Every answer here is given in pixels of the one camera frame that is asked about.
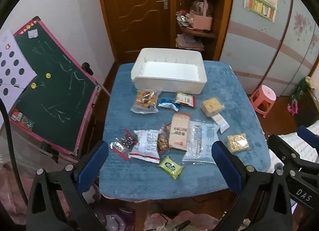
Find pink gift bag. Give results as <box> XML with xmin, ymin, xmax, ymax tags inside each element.
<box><xmin>189</xmin><ymin>0</ymin><xmax>213</xmax><ymax>31</ymax></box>

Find green snack packet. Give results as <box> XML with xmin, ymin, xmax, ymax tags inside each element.
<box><xmin>158</xmin><ymin>156</ymin><xmax>184</xmax><ymax>180</ymax></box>

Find blue white candy wrapper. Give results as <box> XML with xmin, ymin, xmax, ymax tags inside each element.
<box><xmin>158</xmin><ymin>98</ymin><xmax>181</xmax><ymax>112</ymax></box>

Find green bag with flowers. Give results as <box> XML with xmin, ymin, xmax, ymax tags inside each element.
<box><xmin>287</xmin><ymin>76</ymin><xmax>316</xmax><ymax>116</ymax></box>

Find wooden corner shelf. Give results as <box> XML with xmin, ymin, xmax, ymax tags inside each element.
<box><xmin>170</xmin><ymin>0</ymin><xmax>233</xmax><ymax>61</ymax></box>

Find green chalkboard pink frame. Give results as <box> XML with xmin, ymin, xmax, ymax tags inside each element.
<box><xmin>11</xmin><ymin>17</ymin><xmax>99</xmax><ymax>157</ymax></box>

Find pink plastic stool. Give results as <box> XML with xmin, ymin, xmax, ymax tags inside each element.
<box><xmin>249</xmin><ymin>85</ymin><xmax>276</xmax><ymax>117</ymax></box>

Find white red-edged snack bag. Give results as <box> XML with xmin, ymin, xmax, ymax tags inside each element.
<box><xmin>129</xmin><ymin>129</ymin><xmax>160</xmax><ymax>164</ymax></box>

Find black cable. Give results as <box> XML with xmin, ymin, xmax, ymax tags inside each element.
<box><xmin>0</xmin><ymin>97</ymin><xmax>29</xmax><ymax>206</ymax></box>

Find white dotted paper sheet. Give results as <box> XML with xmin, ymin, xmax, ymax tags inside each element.
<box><xmin>0</xmin><ymin>30</ymin><xmax>37</xmax><ymax>112</ymax></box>

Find dark red date packet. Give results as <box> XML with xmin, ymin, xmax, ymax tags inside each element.
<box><xmin>109</xmin><ymin>129</ymin><xmax>137</xmax><ymax>161</ymax></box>

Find white orange oat bar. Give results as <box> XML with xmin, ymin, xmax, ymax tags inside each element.
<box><xmin>211</xmin><ymin>113</ymin><xmax>230</xmax><ymax>134</ymax></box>

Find red white snack packet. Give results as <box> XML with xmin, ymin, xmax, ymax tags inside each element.
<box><xmin>175</xmin><ymin>92</ymin><xmax>196</xmax><ymax>108</ymax></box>

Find white plastic storage bin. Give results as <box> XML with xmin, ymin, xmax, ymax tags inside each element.
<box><xmin>131</xmin><ymin>48</ymin><xmax>207</xmax><ymax>95</ymax></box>

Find brown wooden door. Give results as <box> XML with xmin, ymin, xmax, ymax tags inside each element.
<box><xmin>100</xmin><ymin>0</ymin><xmax>172</xmax><ymax>64</ymax></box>

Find blue table cloth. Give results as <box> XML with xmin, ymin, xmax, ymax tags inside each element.
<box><xmin>99</xmin><ymin>61</ymin><xmax>270</xmax><ymax>201</ymax></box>

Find colourful wall poster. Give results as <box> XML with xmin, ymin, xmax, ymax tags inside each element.
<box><xmin>244</xmin><ymin>0</ymin><xmax>278</xmax><ymax>23</ymax></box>

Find orange fried snack bag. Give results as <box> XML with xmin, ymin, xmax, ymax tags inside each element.
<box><xmin>131</xmin><ymin>89</ymin><xmax>162</xmax><ymax>114</ymax></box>

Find brown paper snack pack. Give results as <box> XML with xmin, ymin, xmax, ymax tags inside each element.
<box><xmin>169</xmin><ymin>113</ymin><xmax>190</xmax><ymax>151</ymax></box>

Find yellow puffed snack pack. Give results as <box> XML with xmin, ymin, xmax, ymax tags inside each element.
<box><xmin>227</xmin><ymin>133</ymin><xmax>249</xmax><ymax>153</ymax></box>

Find square puffed rice pack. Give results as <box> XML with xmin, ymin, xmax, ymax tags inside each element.
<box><xmin>201</xmin><ymin>97</ymin><xmax>224</xmax><ymax>117</ymax></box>

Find sliding wardrobe doors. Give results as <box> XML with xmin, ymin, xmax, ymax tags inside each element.
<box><xmin>220</xmin><ymin>0</ymin><xmax>318</xmax><ymax>97</ymax></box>

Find large light blue bag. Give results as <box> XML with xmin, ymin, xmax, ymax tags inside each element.
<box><xmin>182</xmin><ymin>121</ymin><xmax>220</xmax><ymax>165</ymax></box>

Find mixed nuts clear packet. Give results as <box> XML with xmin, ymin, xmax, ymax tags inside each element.
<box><xmin>157</xmin><ymin>123</ymin><xmax>171</xmax><ymax>154</ymax></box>

